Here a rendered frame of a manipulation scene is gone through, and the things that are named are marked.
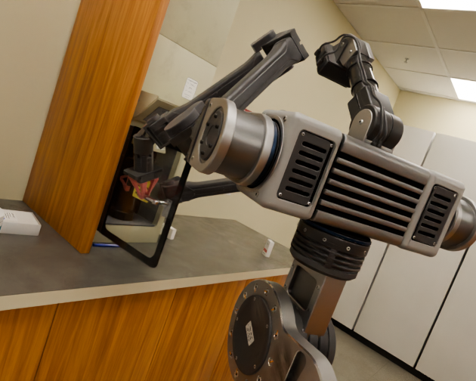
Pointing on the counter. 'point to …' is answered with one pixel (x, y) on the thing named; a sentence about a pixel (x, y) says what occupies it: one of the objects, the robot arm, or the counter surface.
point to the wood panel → (92, 113)
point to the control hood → (146, 100)
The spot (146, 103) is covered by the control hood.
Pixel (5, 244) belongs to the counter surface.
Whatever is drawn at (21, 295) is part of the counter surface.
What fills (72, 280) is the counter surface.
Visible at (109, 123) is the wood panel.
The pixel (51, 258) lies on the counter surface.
